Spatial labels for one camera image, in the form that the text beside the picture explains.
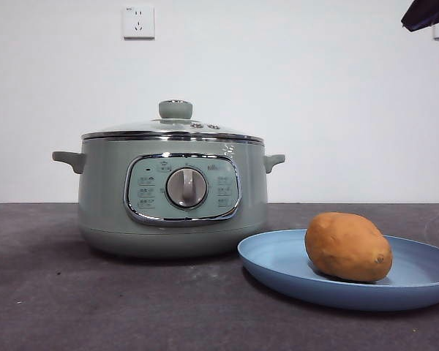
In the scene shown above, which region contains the blue round plate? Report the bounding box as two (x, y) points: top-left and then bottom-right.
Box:
(236, 228), (439, 312)

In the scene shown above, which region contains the glass lid with green knob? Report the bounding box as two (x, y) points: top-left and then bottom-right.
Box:
(82, 99), (263, 142)

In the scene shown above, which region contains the brown potato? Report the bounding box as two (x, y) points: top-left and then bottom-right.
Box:
(304, 211), (394, 283)

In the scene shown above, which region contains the pale green electric steamer pot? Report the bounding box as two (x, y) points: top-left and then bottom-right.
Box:
(51, 135), (286, 259)

